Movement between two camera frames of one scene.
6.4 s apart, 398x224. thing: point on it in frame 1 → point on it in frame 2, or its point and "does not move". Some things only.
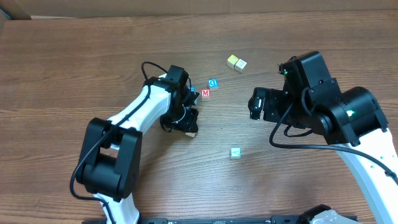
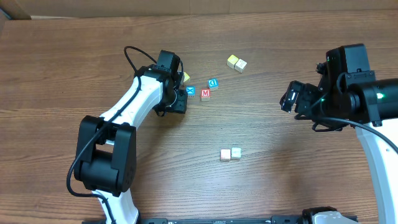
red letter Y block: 191,134 → 225,154
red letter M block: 205,94 does not move
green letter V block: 236,152 does not move
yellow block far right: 231,61 does not move
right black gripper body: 267,104 → 301,98
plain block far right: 240,66 does not move
